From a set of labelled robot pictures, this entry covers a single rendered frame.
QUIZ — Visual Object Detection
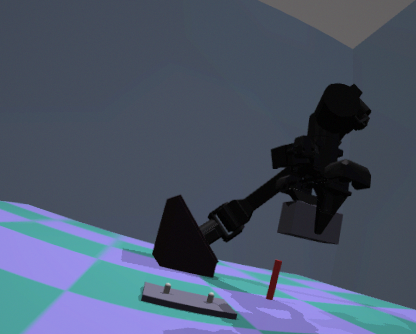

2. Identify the red peg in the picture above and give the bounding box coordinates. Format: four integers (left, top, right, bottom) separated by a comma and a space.
266, 260, 282, 300

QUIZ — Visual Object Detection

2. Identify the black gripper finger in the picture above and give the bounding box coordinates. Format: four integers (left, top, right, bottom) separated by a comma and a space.
312, 183, 351, 235
285, 188, 317, 206

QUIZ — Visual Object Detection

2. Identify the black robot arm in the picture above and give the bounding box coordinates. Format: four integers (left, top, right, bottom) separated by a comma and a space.
199, 83, 372, 245

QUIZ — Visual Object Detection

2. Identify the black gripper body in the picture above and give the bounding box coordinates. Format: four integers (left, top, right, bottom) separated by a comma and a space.
275, 136, 371, 195

